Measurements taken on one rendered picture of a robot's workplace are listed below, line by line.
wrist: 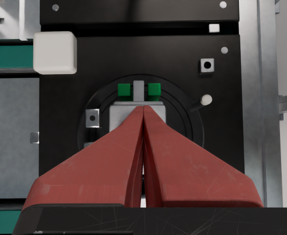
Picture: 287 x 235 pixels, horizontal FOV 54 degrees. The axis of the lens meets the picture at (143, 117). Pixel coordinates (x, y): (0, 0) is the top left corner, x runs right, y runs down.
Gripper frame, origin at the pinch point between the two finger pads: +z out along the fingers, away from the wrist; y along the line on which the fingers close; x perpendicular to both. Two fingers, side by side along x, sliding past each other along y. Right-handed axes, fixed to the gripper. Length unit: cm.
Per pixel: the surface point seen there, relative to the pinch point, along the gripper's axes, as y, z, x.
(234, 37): -10.8, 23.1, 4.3
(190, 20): -5.6, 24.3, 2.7
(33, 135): 12.9, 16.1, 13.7
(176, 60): -3.9, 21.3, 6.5
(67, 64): 8.4, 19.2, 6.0
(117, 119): 2.0, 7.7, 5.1
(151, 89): -0.8, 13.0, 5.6
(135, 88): 0.7, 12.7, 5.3
